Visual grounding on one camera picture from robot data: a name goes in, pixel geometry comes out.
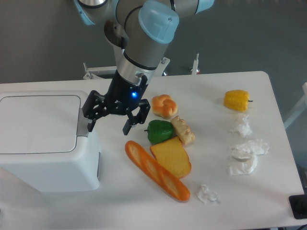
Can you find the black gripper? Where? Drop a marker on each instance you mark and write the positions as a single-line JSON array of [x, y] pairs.
[[122, 98]]

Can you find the white trash can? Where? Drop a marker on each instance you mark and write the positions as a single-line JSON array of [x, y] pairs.
[[44, 140]]

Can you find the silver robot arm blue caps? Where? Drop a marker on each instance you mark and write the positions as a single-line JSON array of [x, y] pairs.
[[142, 29]]

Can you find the green bell pepper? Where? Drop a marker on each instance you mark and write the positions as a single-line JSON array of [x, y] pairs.
[[159, 131]]

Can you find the knotted bread roll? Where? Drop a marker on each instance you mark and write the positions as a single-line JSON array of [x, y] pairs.
[[164, 106]]

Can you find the yellow toast slice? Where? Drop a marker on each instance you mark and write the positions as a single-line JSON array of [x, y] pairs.
[[172, 156]]

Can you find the beige pastry stick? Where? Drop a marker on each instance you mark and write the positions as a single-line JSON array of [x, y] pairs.
[[182, 130]]

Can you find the orange baguette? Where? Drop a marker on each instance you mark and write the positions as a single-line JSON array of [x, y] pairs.
[[156, 172]]

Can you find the small crumpled white tissue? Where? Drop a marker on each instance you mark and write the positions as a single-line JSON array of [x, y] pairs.
[[206, 195]]

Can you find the yellow bell pepper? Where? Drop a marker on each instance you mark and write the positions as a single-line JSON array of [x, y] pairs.
[[237, 100]]

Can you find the crumpled white tissue upper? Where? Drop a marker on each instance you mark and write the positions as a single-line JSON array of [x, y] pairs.
[[241, 126]]

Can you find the crumpled white tissue lower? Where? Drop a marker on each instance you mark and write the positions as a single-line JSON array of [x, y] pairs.
[[243, 167]]

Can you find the crumpled white tissue middle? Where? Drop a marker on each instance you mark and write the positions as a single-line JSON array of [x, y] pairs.
[[249, 149]]

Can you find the black device at edge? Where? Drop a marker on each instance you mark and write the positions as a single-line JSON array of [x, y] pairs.
[[298, 205]]

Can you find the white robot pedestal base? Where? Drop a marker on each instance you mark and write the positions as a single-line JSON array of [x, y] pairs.
[[107, 72]]

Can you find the white frame at right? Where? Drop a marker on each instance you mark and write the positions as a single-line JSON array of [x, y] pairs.
[[297, 109]]

